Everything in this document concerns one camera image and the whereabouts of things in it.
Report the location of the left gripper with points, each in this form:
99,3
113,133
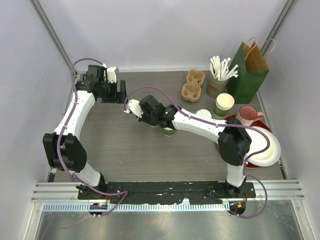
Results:
117,97

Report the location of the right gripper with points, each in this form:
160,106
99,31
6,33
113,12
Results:
143,119

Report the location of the green paper bag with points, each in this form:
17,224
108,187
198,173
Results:
252,71

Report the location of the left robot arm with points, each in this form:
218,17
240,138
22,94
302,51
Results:
63,148

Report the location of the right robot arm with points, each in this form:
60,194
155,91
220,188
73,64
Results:
232,139

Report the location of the cardboard cup carrier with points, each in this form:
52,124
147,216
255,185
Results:
191,90

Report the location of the stack of white lids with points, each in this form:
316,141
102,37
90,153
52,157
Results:
204,113

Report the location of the grey straw holder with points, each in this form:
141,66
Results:
215,87

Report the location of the stack of green cups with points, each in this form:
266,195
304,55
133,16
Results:
223,103

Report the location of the white wrapped straws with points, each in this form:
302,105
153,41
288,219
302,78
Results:
220,69

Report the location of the pink speckled mug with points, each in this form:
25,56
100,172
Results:
248,115

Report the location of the red round tray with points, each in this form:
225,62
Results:
260,124

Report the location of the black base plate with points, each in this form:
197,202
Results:
167,192

